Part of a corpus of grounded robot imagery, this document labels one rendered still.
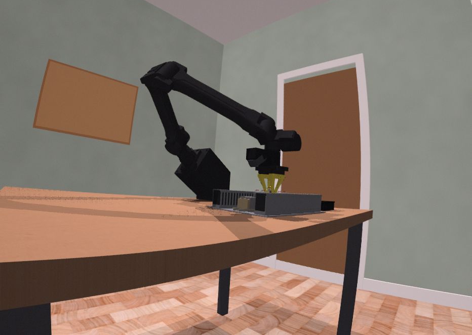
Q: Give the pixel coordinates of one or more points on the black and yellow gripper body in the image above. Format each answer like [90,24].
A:
[275,169]

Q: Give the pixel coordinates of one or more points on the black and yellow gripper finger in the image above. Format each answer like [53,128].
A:
[261,178]
[272,178]

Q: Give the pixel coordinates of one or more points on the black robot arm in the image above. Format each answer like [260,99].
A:
[168,76]

